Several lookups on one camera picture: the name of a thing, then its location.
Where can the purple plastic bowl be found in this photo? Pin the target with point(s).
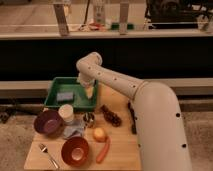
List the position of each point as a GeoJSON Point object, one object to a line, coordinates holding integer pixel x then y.
{"type": "Point", "coordinates": [47, 122]}

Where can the black dish brush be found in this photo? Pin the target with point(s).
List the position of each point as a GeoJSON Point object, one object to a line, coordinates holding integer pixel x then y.
{"type": "Point", "coordinates": [133, 126]}

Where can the orange carrot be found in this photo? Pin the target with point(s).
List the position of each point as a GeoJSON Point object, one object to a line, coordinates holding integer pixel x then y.
{"type": "Point", "coordinates": [102, 154]}

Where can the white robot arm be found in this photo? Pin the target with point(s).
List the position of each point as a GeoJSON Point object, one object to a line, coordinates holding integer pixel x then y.
{"type": "Point", "coordinates": [159, 123]}

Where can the grey blue cloth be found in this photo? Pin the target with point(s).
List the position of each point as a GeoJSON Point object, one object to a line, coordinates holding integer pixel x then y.
{"type": "Point", "coordinates": [75, 128]}

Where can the dark machine on shelf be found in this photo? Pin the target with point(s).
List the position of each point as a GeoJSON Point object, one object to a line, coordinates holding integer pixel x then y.
{"type": "Point", "coordinates": [177, 14]}

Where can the left grey metal post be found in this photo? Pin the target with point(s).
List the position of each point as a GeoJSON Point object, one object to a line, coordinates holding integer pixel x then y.
{"type": "Point", "coordinates": [61, 19]}

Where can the dark brown grape bunch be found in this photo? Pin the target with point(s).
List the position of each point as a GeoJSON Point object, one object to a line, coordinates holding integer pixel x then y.
{"type": "Point", "coordinates": [110, 116]}

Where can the yellow apple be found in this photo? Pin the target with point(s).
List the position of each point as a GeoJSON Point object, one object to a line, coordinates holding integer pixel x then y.
{"type": "Point", "coordinates": [99, 135]}

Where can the clear bottle on shelf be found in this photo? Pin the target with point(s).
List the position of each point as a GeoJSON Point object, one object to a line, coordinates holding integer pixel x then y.
{"type": "Point", "coordinates": [99, 11]}

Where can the red object on shelf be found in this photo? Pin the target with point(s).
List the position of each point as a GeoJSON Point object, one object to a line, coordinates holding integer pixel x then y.
{"type": "Point", "coordinates": [95, 26]}

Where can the grey metal post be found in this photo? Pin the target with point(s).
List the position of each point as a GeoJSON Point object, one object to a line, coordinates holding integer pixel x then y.
{"type": "Point", "coordinates": [123, 19]}
{"type": "Point", "coordinates": [61, 19]}

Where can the red orange bowl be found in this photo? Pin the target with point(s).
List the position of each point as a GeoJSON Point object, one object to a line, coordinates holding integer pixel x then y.
{"type": "Point", "coordinates": [75, 151]}

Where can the green plastic tray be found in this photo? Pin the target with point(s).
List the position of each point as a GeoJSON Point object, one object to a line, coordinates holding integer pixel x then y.
{"type": "Point", "coordinates": [79, 101]}

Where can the green object on shelf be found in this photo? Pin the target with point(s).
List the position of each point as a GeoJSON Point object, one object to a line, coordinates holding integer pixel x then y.
{"type": "Point", "coordinates": [117, 26]}

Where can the small metal cup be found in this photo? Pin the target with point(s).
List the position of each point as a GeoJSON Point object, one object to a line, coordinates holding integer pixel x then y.
{"type": "Point", "coordinates": [89, 119]}

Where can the right grey metal post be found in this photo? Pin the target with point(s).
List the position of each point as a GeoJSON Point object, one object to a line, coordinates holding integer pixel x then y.
{"type": "Point", "coordinates": [123, 19]}

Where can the wooden board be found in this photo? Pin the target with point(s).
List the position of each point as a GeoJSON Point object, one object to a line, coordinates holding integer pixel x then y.
{"type": "Point", "coordinates": [123, 154]}

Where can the blue grey sponge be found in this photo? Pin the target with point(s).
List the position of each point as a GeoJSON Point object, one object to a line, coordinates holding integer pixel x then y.
{"type": "Point", "coordinates": [67, 96]}

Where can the white plastic cup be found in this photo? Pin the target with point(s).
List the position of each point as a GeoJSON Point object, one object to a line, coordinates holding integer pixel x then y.
{"type": "Point", "coordinates": [66, 112]}

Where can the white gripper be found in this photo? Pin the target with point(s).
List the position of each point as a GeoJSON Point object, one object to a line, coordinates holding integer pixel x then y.
{"type": "Point", "coordinates": [89, 90]}

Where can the silver metal fork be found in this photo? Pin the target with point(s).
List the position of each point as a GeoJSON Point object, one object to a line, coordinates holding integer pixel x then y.
{"type": "Point", "coordinates": [44, 149]}

